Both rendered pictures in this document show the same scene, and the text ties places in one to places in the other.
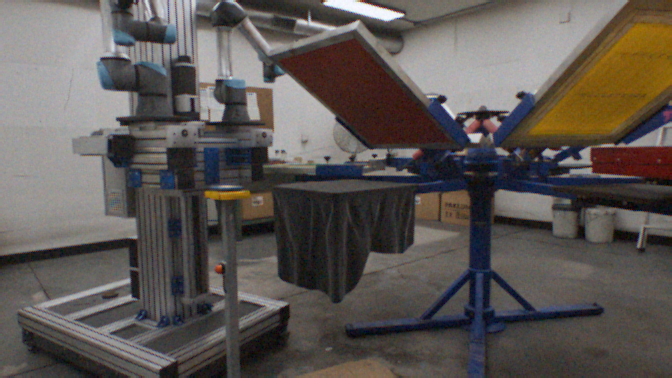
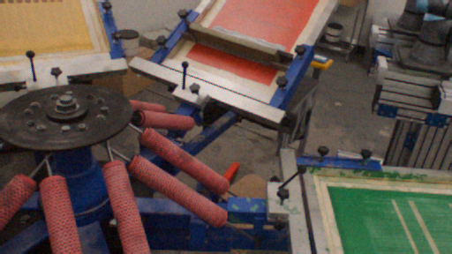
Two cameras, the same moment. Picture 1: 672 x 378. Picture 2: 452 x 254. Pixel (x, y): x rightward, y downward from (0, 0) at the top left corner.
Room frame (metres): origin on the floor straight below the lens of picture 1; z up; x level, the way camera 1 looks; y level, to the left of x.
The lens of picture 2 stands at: (3.56, -0.82, 1.87)
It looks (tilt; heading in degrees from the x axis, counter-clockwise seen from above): 28 degrees down; 153
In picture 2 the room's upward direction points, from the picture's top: 9 degrees clockwise
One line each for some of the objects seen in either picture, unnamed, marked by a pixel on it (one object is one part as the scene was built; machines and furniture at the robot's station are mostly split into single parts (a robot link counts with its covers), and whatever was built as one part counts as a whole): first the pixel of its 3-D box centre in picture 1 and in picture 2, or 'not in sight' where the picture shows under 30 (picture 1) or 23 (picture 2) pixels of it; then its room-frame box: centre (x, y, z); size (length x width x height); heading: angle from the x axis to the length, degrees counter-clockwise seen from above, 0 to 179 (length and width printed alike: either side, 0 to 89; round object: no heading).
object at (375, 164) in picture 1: (340, 156); (394, 209); (2.93, -0.04, 1.05); 1.08 x 0.61 x 0.23; 70
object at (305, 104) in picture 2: not in sight; (290, 122); (2.05, 0.07, 0.79); 0.46 x 0.09 x 0.33; 130
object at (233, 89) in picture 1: (234, 90); (439, 25); (2.36, 0.53, 1.42); 0.13 x 0.12 x 0.14; 33
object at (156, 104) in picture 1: (153, 105); (412, 18); (1.93, 0.79, 1.31); 0.15 x 0.15 x 0.10
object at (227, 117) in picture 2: (415, 189); (207, 137); (2.22, -0.42, 0.89); 1.24 x 0.06 x 0.06; 130
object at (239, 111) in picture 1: (235, 112); (428, 49); (2.35, 0.52, 1.31); 0.15 x 0.15 x 0.10
